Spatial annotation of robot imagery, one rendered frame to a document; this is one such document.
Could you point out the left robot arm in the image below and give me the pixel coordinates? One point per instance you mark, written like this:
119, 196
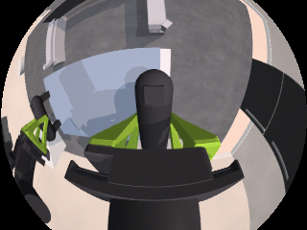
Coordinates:
20, 159

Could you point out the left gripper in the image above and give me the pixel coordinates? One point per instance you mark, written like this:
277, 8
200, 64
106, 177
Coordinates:
33, 143

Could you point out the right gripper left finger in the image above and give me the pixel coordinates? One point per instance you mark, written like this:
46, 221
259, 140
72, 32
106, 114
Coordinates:
117, 135

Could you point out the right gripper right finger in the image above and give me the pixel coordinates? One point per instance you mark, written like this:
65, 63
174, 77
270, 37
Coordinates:
192, 136

